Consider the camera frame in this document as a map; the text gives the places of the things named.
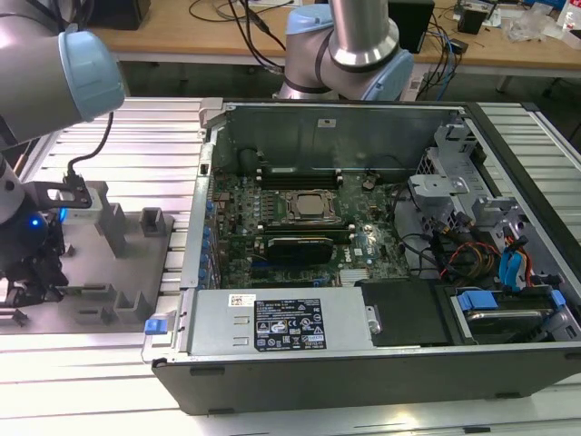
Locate green RAM stick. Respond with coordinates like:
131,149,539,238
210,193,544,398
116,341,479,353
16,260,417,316
265,230,356,242
56,283,114,295

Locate black RAM slot white clips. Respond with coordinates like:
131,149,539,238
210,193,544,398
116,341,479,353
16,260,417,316
262,223,354,233
258,174,345,186
256,163,344,175

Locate grey parts rack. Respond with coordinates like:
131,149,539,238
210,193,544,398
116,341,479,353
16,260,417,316
0,180,179,336

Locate blue plastic latch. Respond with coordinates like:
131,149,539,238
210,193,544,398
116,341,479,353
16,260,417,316
143,318,177,338

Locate silver power supply unit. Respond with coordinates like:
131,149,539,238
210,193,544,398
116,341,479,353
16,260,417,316
180,289,381,356

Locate wooden desk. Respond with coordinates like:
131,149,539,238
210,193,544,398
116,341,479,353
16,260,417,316
88,0,581,64

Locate black Nvidia graphics card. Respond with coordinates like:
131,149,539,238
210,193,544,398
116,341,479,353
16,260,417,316
266,235,336,263

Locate silver CPU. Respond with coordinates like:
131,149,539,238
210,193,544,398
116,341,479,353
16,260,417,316
294,193,326,214

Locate black CPU socket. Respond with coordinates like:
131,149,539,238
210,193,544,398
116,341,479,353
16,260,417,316
279,187,342,223

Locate black and silver PC case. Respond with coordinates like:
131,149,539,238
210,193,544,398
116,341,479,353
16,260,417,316
140,97,581,417

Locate silver finned heat sink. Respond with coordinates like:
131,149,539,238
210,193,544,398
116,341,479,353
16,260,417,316
339,267,372,286

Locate green motherboard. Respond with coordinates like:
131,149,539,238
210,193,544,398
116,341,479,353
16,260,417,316
209,168,413,291

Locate black plastic cover panel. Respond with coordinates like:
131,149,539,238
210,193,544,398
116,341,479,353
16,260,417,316
355,279,456,350

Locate silver drive cage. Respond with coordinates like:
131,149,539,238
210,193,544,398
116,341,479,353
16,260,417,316
406,121,537,238

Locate tall black box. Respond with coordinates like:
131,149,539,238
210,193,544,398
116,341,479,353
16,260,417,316
387,0,438,55

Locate blue disk carrier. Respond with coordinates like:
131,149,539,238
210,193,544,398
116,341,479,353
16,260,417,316
455,289,565,347

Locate small black device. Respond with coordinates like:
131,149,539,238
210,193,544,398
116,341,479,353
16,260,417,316
456,7,486,35

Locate clear plastic bags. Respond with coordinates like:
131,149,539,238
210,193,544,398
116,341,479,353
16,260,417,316
502,3,554,43

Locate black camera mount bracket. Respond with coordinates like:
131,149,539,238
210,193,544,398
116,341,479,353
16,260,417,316
32,180,90,206

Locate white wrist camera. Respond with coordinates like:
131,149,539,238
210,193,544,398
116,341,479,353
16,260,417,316
60,208,103,226

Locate black camera cable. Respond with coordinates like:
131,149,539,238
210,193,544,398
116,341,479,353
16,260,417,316
66,110,115,187

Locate metal socket cover frame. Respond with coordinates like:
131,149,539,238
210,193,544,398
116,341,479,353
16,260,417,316
281,189,340,220

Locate black cable bundle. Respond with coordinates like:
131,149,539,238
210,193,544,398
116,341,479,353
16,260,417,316
390,180,501,283

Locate orange and yellow wire bundle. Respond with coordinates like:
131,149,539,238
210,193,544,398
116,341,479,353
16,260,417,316
446,242,501,274

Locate blue flat data cable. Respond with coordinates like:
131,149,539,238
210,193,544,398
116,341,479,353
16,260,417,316
497,225,536,291

